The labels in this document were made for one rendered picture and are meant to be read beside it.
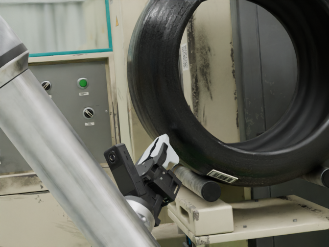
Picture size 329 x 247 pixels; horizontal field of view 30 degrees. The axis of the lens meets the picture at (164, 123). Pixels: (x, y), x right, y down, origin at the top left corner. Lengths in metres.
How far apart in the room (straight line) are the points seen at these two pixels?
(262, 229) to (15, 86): 0.72
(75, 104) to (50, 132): 1.13
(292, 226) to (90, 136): 0.86
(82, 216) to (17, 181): 1.09
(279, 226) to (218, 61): 0.53
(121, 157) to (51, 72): 0.89
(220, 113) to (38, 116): 0.90
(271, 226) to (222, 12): 0.64
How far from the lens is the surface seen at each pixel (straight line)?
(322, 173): 1.44
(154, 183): 1.20
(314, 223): 1.44
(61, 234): 2.03
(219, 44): 1.73
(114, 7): 5.05
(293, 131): 1.67
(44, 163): 0.91
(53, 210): 2.02
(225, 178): 1.37
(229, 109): 1.73
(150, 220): 1.16
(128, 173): 1.19
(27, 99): 0.90
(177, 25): 1.33
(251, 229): 1.41
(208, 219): 1.36
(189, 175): 1.51
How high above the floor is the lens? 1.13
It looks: 3 degrees down
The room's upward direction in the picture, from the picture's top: 5 degrees counter-clockwise
